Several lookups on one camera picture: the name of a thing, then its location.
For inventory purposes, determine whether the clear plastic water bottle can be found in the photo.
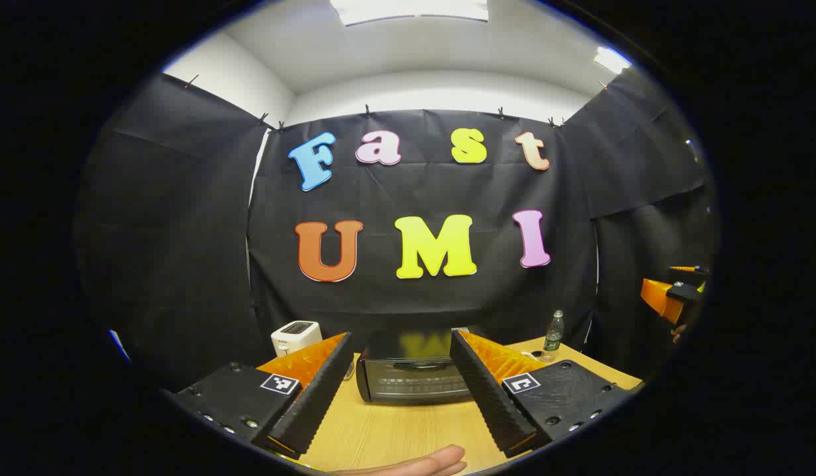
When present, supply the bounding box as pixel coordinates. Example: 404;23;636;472
542;309;566;363

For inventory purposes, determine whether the ceiling light panel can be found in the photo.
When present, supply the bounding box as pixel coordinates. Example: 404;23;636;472
593;46;632;75
330;0;489;26

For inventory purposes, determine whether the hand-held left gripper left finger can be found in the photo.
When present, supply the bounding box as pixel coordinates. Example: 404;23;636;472
173;331;355;460

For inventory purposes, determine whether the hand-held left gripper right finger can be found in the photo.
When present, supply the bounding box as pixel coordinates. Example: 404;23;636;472
449;329;636;458

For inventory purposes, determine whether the white toaster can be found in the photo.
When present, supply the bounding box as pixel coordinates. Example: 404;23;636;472
270;320;322;358

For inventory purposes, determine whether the black electric oven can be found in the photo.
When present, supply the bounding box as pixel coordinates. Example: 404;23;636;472
355;329;478;405

